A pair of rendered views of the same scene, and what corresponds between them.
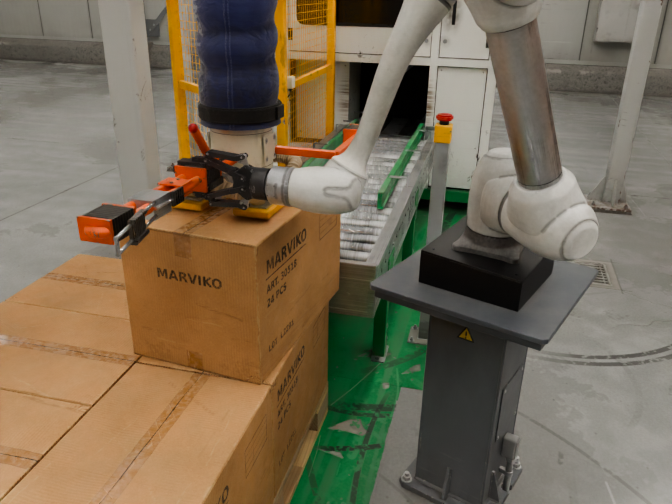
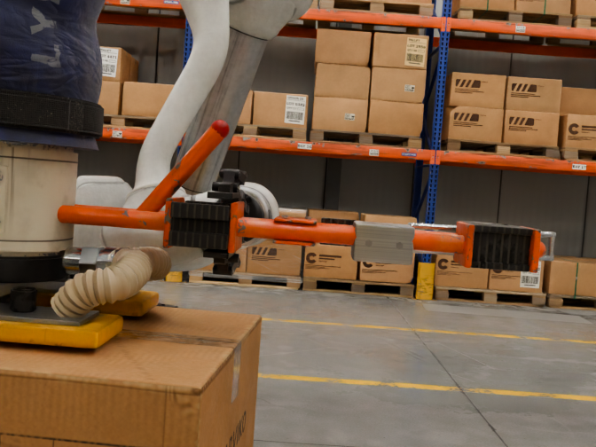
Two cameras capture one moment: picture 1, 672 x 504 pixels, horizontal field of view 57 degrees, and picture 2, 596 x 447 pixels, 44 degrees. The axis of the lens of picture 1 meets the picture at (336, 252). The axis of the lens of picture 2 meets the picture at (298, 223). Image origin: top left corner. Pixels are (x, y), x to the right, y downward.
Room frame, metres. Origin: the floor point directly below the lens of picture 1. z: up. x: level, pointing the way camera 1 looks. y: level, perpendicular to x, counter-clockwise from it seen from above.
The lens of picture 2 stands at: (1.56, 1.24, 1.14)
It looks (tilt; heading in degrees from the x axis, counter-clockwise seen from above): 3 degrees down; 255
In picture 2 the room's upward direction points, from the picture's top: 4 degrees clockwise
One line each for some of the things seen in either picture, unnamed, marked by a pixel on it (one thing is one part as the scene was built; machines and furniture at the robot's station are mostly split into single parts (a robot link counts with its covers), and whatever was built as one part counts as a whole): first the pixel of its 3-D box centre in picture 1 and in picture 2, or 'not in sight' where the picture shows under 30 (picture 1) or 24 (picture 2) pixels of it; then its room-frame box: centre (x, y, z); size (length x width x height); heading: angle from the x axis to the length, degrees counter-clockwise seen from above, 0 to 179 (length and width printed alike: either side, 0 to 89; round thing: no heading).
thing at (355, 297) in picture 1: (283, 286); not in sight; (2.04, 0.19, 0.48); 0.70 x 0.03 x 0.15; 76
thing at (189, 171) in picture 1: (198, 174); (205, 223); (1.44, 0.34, 1.08); 0.10 x 0.08 x 0.06; 74
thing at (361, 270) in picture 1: (282, 260); not in sight; (2.04, 0.19, 0.58); 0.70 x 0.03 x 0.06; 76
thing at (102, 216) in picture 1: (108, 223); (495, 246); (1.11, 0.44, 1.08); 0.08 x 0.07 x 0.05; 164
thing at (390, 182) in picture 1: (411, 157); not in sight; (3.46, -0.42, 0.60); 1.60 x 0.10 x 0.09; 166
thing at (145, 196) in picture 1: (150, 204); (381, 242); (1.23, 0.40, 1.07); 0.07 x 0.07 x 0.04; 74
